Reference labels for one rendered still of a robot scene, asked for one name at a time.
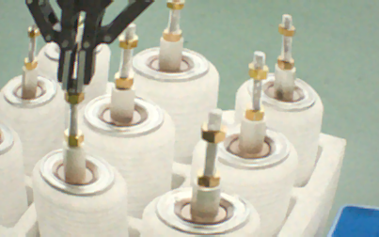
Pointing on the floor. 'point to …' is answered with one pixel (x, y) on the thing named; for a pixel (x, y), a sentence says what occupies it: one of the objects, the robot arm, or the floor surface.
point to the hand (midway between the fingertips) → (75, 66)
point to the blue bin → (364, 222)
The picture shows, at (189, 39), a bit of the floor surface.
